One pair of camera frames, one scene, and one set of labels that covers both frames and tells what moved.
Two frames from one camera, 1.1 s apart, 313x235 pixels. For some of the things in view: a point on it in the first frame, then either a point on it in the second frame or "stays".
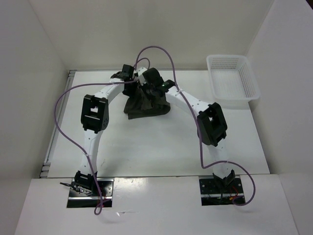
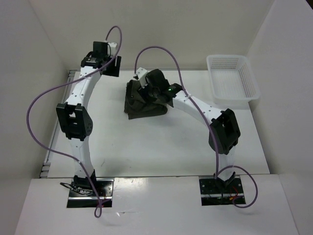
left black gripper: [127, 94] -> [115, 71]
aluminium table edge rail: [45, 167] stays
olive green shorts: [145, 101] stays
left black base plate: [78, 199] stays
